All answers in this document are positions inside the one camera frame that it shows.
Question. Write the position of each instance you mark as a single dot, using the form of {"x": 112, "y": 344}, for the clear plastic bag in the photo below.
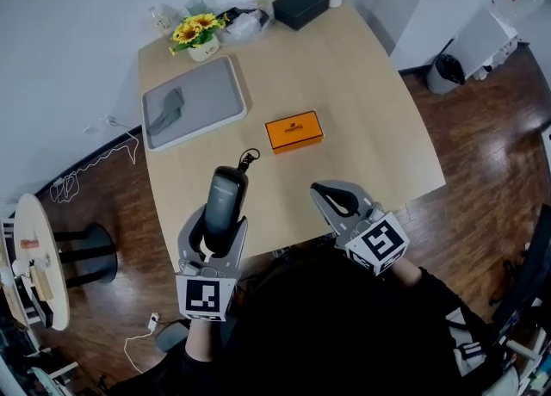
{"x": 245, "y": 26}

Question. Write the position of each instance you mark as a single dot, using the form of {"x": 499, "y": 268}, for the wooden block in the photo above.
{"x": 41, "y": 282}

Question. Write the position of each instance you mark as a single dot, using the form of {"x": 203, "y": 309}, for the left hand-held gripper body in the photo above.
{"x": 202, "y": 297}

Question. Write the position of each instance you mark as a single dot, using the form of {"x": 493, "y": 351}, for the grey cloth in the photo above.
{"x": 165, "y": 114}

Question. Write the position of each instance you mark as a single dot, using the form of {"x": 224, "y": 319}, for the clear glass cup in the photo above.
{"x": 199, "y": 6}

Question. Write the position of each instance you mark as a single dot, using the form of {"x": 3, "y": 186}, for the sunflower pot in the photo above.
{"x": 202, "y": 35}

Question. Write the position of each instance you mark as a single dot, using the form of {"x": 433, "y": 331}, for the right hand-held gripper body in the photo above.
{"x": 381, "y": 243}

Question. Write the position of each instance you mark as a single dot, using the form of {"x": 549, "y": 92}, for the white water dispenser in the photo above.
{"x": 482, "y": 41}

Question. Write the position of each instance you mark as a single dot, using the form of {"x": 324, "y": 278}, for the person's right forearm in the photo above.
{"x": 405, "y": 273}

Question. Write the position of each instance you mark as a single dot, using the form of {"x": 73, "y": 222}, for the person's left forearm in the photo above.
{"x": 200, "y": 340}

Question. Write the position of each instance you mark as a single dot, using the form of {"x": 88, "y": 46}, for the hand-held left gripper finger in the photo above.
{"x": 194, "y": 239}
{"x": 234, "y": 243}

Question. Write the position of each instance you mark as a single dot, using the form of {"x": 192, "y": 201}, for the glass jar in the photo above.
{"x": 161, "y": 20}

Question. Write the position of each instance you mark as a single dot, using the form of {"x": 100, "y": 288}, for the black round table base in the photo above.
{"x": 97, "y": 256}

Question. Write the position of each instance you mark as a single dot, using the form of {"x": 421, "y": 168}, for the person's black clothing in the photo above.
{"x": 323, "y": 334}

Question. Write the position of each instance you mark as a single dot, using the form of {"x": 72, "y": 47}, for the orange box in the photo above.
{"x": 293, "y": 131}

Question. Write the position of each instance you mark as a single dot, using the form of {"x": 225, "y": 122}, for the black desk telephone handset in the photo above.
{"x": 224, "y": 200}

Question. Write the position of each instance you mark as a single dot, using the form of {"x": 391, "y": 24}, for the small orange packet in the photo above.
{"x": 29, "y": 243}

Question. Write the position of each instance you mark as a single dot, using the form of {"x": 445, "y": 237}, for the wooden desk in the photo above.
{"x": 344, "y": 84}

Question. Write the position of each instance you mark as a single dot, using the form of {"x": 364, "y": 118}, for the grey chair base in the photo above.
{"x": 170, "y": 336}

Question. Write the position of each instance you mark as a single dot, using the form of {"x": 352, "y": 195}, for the round wooden side table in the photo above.
{"x": 36, "y": 222}

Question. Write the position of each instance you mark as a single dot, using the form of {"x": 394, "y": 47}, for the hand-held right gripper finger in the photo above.
{"x": 329, "y": 206}
{"x": 354, "y": 205}

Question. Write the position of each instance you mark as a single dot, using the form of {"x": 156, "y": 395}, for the grey tray with white rim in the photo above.
{"x": 211, "y": 84}

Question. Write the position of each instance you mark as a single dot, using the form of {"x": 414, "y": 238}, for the black box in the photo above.
{"x": 301, "y": 6}

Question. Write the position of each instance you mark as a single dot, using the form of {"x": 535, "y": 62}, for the grey trash bin with black bag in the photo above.
{"x": 443, "y": 76}

